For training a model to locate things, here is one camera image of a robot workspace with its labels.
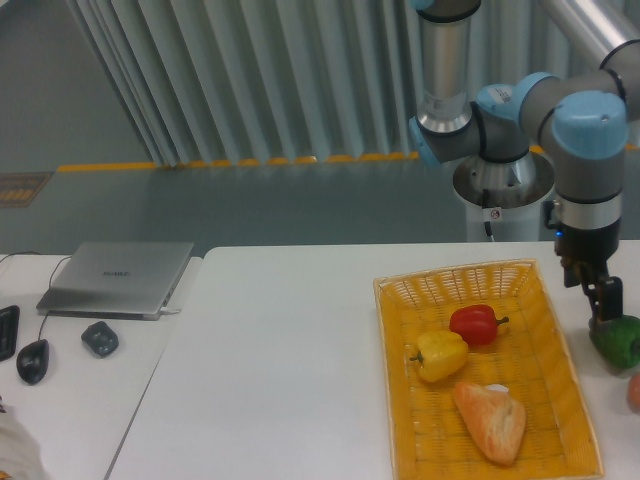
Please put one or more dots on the white striped sleeve forearm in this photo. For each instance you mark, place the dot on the white striped sleeve forearm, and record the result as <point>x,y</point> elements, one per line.
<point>20,455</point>

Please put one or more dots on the black computer mouse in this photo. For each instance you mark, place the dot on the black computer mouse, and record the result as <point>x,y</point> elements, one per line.
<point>32,362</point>

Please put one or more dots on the small black plastic holder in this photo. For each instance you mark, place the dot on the small black plastic holder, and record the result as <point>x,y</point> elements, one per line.
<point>101,339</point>

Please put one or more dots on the yellow bell pepper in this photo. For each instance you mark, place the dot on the yellow bell pepper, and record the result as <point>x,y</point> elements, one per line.
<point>439,354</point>

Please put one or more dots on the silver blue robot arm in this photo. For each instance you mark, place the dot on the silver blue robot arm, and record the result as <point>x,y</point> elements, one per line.
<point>556,142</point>

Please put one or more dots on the green bell pepper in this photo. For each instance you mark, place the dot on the green bell pepper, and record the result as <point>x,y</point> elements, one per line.
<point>617,341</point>

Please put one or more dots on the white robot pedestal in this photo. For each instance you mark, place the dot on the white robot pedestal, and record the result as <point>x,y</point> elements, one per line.
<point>503,201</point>

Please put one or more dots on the red bell pepper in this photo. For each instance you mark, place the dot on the red bell pepper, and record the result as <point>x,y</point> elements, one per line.
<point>476,324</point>

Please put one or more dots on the silver laptop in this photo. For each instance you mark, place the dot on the silver laptop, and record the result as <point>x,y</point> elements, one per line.
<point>118,280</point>

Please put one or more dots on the black keyboard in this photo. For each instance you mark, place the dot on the black keyboard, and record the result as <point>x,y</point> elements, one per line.
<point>9,326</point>

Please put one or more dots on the bread loaf piece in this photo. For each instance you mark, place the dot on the bread loaf piece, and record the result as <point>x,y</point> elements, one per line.
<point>494,419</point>

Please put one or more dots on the orange fruit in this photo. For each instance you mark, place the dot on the orange fruit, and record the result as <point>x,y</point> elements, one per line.
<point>633,391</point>

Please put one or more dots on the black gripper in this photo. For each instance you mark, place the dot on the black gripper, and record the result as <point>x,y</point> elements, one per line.
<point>583,257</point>

